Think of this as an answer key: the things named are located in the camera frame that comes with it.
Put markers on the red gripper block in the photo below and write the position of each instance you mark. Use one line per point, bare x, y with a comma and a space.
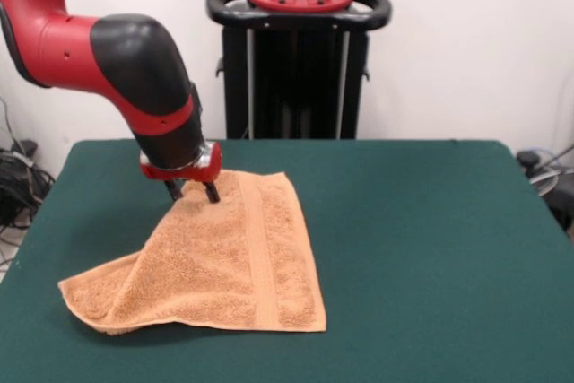
202, 172

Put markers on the tan terry towel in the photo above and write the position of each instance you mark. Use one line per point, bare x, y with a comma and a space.
224, 257

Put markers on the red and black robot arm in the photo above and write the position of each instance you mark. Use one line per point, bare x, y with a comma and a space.
112, 55

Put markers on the dark green table cloth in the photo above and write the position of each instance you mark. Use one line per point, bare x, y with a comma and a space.
426, 266

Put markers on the round black base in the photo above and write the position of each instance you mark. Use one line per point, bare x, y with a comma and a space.
560, 203

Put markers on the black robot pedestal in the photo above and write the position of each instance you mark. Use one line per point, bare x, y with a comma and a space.
309, 87

